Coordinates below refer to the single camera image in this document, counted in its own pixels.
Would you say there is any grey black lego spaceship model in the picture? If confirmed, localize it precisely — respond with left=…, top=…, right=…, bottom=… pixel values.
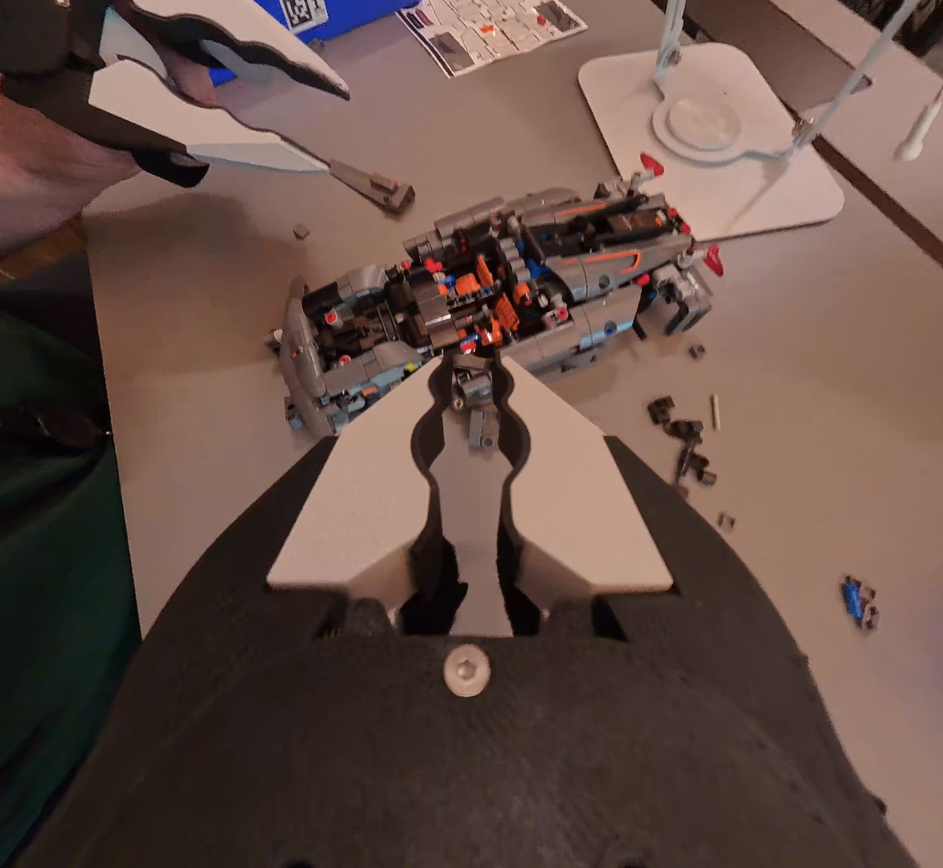
left=267, top=171, right=726, bottom=452

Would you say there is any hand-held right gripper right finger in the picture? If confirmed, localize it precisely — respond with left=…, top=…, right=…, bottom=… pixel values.
left=490, top=354, right=675, bottom=629

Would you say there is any black white marker tag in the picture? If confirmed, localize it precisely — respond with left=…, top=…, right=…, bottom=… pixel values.
left=277, top=0, right=330, bottom=35

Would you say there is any grey lego wing piece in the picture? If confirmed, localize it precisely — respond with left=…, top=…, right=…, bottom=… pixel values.
left=328, top=159, right=416, bottom=215

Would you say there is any lego sticker sheet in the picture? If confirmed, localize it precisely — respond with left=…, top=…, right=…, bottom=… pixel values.
left=395, top=0, right=589, bottom=79

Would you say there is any silver book stand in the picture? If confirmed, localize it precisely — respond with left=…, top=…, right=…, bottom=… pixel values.
left=577, top=0, right=943, bottom=243

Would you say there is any person's left hand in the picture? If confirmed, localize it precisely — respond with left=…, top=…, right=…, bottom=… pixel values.
left=0, top=96, right=142, bottom=244

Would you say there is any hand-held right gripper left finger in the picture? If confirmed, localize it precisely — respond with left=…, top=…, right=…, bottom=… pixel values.
left=265, top=356, right=469, bottom=629

